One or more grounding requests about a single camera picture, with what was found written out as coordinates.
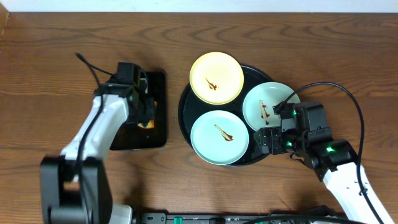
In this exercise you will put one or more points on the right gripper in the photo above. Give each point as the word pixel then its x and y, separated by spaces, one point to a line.
pixel 273 141

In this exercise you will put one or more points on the rectangular black tray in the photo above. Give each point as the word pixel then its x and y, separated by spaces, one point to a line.
pixel 133 137

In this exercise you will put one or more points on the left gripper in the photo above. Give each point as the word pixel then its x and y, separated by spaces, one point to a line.
pixel 147 111

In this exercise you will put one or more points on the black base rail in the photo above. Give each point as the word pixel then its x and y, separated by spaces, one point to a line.
pixel 320 214

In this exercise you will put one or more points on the round black tray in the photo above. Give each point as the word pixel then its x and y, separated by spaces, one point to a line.
pixel 190 108

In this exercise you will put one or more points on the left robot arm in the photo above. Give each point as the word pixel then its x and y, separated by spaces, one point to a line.
pixel 74 186

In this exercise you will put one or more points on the orange green sponge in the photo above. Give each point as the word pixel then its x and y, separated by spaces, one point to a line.
pixel 146 124

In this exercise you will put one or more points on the mint plate front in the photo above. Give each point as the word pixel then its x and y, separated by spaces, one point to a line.
pixel 219 137

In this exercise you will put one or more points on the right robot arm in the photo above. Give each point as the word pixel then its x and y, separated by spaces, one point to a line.
pixel 337 165

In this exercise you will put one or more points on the mint plate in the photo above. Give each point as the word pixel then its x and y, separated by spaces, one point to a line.
pixel 259 102
pixel 219 137

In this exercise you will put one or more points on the yellow plate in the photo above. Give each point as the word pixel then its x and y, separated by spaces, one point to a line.
pixel 216 78

